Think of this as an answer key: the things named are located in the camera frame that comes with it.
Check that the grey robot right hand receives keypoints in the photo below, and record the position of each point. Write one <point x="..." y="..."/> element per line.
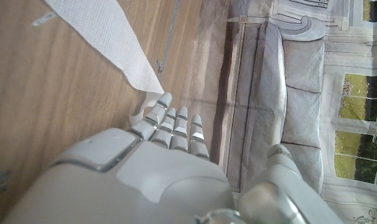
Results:
<point x="145" y="186"/>

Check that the white gauze bandage strip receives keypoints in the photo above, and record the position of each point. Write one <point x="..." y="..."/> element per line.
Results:
<point x="107" y="34"/>

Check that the printed room backdrop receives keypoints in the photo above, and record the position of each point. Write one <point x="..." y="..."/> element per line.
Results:
<point x="300" y="77"/>

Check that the small grey tape scrap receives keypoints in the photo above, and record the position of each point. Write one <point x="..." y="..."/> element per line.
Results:
<point x="43" y="19"/>

